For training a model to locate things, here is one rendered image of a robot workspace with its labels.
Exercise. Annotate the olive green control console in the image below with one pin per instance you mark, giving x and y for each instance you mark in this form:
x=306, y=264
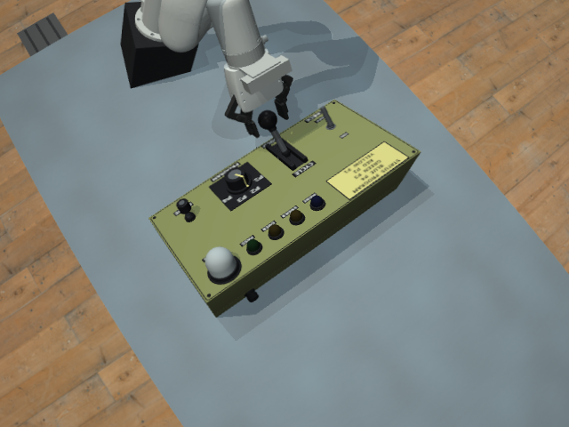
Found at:
x=237, y=237

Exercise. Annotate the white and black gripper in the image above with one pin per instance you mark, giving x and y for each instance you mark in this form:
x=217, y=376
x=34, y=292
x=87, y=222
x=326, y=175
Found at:
x=248, y=102

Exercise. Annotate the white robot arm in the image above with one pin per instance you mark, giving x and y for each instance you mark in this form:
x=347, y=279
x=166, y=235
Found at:
x=180, y=29

